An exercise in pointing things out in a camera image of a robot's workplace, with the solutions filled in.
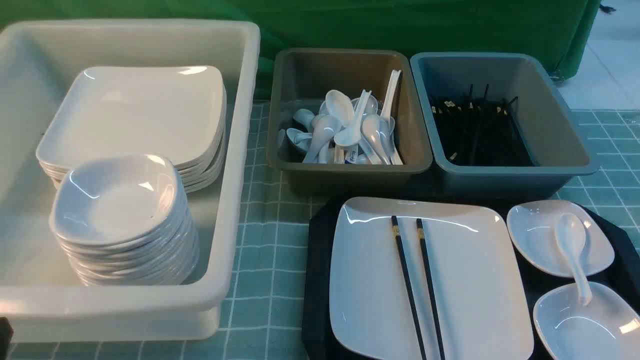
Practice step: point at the pile of white spoons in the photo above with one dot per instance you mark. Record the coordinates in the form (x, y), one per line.
(350, 131)

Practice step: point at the pile of black chopsticks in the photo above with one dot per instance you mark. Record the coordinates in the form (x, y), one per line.
(479, 131)

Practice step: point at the large white square plate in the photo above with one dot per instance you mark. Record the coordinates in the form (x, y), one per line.
(482, 308)

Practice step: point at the black serving tray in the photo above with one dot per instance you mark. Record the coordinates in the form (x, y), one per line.
(318, 336)

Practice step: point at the small white bowl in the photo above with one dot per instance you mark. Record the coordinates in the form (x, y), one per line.
(531, 229)
(607, 328)

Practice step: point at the green backdrop cloth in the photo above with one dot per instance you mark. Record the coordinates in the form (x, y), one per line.
(554, 32)

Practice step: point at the blue-grey plastic bin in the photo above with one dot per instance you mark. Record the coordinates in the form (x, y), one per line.
(553, 141)

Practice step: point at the brown plastic bin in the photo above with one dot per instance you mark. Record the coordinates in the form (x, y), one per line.
(301, 79)

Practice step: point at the green checked tablecloth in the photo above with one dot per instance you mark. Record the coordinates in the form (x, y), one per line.
(261, 315)

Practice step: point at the white ceramic soup spoon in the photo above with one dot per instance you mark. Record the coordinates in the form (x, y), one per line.
(570, 237)

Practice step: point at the large white plastic tub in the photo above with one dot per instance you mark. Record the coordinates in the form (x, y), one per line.
(41, 296)

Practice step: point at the stack of white square plates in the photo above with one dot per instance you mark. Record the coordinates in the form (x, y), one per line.
(176, 112)

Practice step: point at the stack of white bowls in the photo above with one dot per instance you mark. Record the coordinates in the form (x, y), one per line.
(125, 221)

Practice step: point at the black chopstick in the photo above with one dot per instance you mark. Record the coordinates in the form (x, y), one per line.
(430, 285)
(409, 289)

